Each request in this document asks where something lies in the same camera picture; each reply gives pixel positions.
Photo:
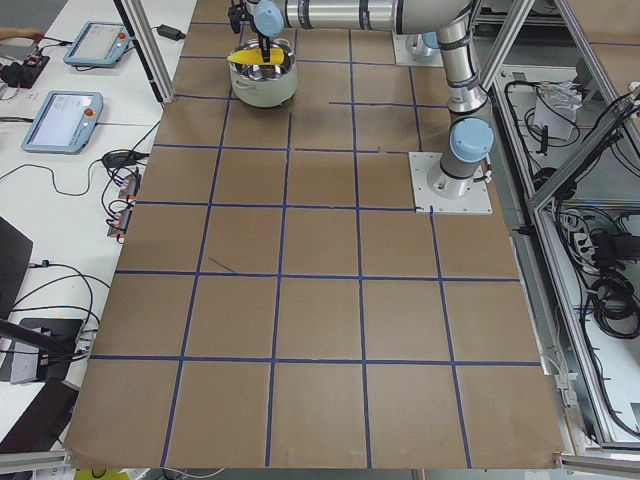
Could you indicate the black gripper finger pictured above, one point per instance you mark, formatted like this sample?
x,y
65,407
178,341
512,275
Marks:
x,y
264,45

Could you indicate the yellow corn cob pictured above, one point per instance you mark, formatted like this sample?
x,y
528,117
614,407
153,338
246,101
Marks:
x,y
254,57

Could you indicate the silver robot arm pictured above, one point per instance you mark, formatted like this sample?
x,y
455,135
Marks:
x,y
470,135

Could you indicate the pale green steel pot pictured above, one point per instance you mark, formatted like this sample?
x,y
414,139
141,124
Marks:
x,y
265,86

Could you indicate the black power adapter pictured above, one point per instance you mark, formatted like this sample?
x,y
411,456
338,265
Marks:
x,y
171,33

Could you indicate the far teach pendant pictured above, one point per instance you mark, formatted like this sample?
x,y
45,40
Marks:
x,y
99,44

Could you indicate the teach pendant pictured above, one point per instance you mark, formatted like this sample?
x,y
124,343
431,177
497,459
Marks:
x,y
99,44
64,123

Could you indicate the near teach pendant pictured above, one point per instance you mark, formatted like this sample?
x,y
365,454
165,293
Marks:
x,y
64,123

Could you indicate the brown paper table cover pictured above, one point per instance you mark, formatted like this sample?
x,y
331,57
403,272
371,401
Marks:
x,y
278,302

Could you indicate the black monitor stand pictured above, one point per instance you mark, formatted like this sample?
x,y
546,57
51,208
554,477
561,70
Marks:
x,y
40,348

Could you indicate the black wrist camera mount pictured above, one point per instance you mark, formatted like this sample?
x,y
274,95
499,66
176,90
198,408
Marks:
x,y
237,15

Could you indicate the aluminium frame post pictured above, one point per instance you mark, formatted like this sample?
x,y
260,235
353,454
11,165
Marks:
x,y
135,20

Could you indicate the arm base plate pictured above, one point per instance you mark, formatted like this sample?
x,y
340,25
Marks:
x,y
417,50
435,192

